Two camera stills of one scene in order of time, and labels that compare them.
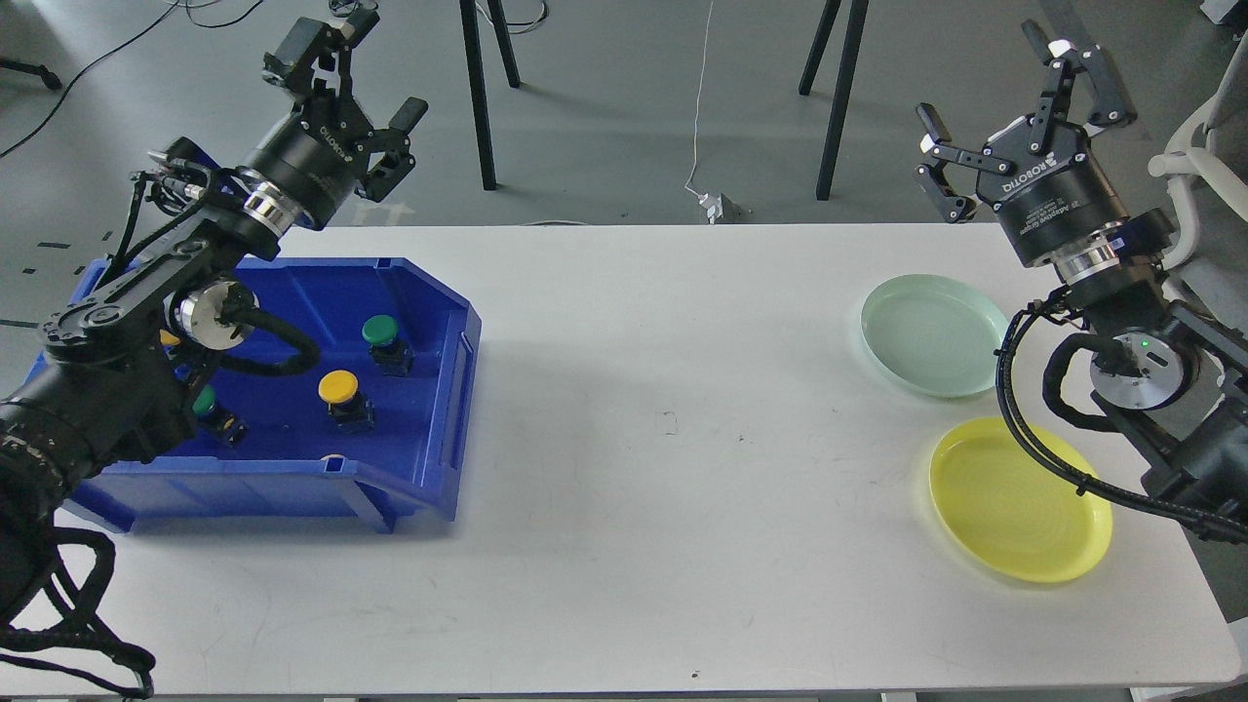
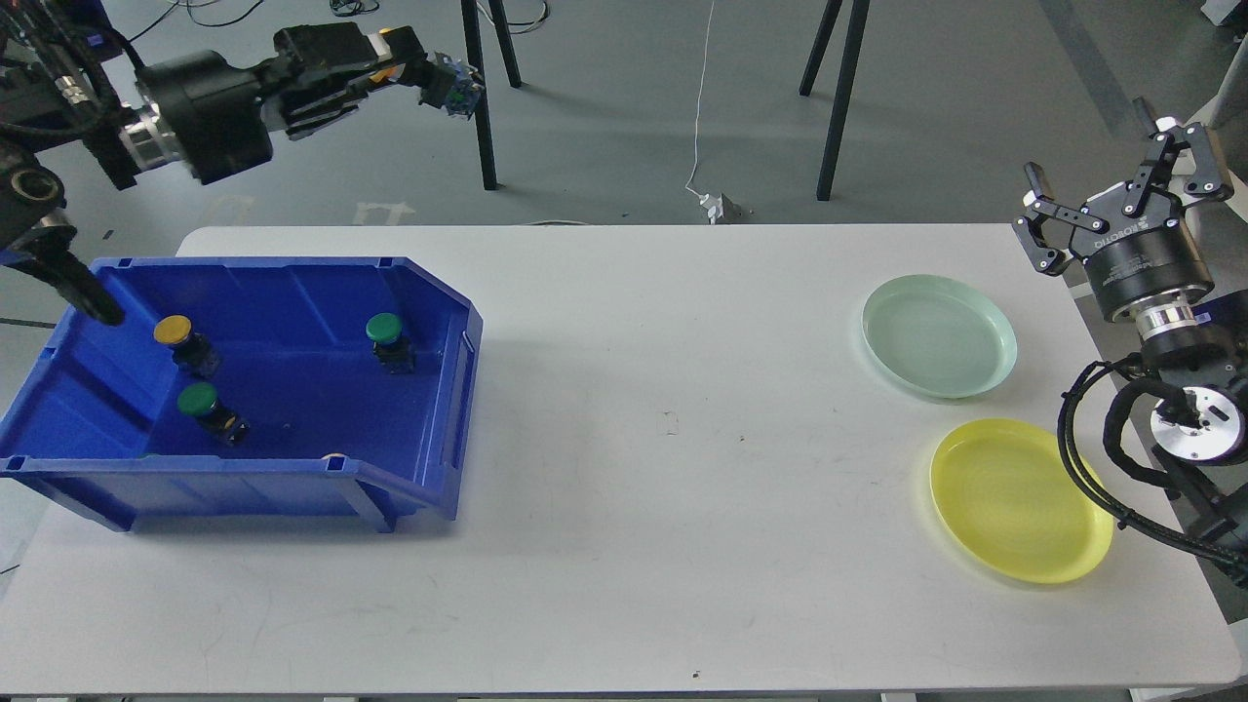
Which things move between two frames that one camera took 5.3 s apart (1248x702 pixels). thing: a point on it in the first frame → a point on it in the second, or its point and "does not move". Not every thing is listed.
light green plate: [933, 335] does not move
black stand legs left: [478, 80] does not move
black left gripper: [315, 158] → [213, 105]
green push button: [227, 426] does not move
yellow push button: [351, 410] → [442, 81]
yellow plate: [1016, 514] does not move
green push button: [393, 358] does not move
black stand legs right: [857, 24] does not move
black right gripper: [1048, 199] → [1140, 254]
